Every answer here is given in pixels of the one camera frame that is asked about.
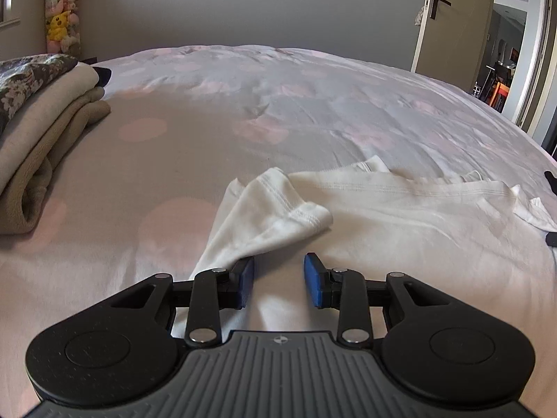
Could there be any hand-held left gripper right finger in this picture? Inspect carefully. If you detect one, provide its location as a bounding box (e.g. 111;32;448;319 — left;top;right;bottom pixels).
303;253;449;349

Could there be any dark navy garment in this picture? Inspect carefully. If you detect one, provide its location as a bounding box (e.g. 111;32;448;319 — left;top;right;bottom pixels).
91;65;113;89

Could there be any hanging column of plush toys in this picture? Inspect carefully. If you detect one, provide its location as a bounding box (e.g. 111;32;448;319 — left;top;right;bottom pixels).
43;0;84;55

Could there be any dark floral folded garment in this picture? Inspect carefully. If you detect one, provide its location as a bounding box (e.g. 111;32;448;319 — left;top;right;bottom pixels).
0;53;79;137

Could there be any beige door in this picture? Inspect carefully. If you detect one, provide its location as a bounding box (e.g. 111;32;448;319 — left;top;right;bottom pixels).
410;0;497;93

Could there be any beige fleece folded garment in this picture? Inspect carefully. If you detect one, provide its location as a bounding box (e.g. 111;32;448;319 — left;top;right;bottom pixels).
0;86;112;237

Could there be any metal door handle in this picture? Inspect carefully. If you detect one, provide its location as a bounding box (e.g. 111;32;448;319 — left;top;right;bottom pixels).
428;0;454;21

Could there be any light grey folded sweatshirt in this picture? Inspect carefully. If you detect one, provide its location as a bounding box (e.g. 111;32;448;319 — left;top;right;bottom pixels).
0;63;101;193

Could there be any white shirt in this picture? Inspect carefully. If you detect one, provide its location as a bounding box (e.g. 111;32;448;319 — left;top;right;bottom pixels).
174;154;557;341

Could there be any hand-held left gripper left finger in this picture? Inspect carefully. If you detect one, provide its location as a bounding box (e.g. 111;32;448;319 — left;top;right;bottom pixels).
109;256;257;349

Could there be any bed with polka dot sheet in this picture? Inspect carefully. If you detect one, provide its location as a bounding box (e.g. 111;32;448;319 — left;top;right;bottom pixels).
0;44;557;418

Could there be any black garment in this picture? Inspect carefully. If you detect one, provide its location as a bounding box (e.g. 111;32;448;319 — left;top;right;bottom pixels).
544;171;557;248

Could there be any orange chair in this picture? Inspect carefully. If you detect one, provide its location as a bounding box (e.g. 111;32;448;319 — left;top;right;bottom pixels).
489;82;510;113

